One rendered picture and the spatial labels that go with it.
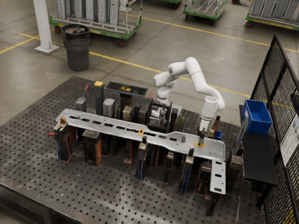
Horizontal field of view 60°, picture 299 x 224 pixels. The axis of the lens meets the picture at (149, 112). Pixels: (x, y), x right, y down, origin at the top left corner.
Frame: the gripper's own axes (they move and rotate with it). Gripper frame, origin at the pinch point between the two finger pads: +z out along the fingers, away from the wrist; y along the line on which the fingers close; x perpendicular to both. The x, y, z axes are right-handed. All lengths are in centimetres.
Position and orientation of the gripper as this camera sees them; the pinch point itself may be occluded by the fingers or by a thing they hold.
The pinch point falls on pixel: (202, 133)
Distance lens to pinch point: 199.8
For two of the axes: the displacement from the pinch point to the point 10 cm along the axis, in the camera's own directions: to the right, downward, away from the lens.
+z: -0.8, 7.9, 6.0
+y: -2.3, 5.7, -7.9
